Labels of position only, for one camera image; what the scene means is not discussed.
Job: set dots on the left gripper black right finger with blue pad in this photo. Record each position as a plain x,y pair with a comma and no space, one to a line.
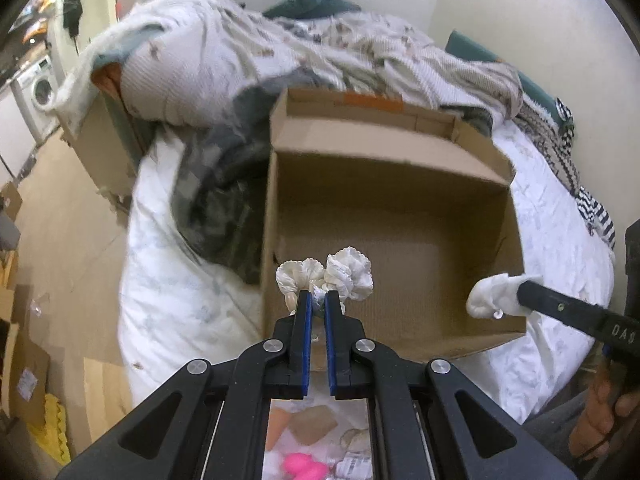
348,380

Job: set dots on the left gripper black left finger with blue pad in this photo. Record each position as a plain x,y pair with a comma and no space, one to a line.
287,375

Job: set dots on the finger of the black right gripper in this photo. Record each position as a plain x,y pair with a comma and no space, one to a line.
617,331

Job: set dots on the beige makeup sponge wedge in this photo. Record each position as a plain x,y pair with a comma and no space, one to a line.
312,424

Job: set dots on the pink rubber duck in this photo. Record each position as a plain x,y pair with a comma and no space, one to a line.
300,466

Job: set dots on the white fabric scrunchie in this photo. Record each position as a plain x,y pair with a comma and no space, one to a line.
347,272

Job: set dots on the white soft cloth item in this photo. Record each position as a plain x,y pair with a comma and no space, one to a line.
496,296

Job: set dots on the person's right hand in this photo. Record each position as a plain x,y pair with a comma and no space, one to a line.
589,438

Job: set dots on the clear plastic wrapper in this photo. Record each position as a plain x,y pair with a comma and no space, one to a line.
354,466

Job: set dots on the white floral duvet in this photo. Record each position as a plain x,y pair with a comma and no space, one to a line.
175,307

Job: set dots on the dark camouflage garment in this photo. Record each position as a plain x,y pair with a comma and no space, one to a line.
219,196

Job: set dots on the open brown cardboard box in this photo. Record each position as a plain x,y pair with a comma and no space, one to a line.
422,194

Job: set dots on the yellow foam piece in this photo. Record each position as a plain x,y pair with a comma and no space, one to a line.
51,436

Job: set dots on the cardboard box with label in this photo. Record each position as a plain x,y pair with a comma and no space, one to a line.
24,378

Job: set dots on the wooden bedside cabinet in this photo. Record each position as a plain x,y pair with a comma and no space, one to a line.
110,145

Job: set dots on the white grey patterned blanket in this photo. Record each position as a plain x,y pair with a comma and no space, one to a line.
184,61

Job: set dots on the dark green pillow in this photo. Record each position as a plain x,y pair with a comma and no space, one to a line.
305,10

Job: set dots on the white washing machine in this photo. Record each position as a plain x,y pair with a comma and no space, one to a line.
34,88

